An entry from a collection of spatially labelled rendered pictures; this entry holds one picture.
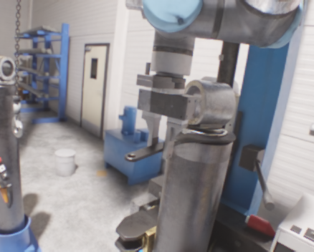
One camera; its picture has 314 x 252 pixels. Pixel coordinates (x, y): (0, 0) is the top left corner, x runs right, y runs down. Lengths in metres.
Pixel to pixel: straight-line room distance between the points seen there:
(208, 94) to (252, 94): 0.45
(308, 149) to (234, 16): 2.41
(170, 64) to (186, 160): 0.34
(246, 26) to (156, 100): 0.25
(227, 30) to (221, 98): 0.37
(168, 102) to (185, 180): 0.32
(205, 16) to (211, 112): 0.38
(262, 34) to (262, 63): 0.72
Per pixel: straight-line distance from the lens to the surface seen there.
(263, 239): 1.04
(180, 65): 0.47
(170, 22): 0.35
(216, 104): 0.69
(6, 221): 2.03
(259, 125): 1.09
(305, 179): 2.78
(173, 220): 0.82
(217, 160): 0.72
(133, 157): 0.47
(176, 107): 0.48
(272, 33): 0.38
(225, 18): 0.36
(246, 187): 1.18
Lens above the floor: 1.66
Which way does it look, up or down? 14 degrees down
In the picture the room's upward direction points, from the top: 7 degrees clockwise
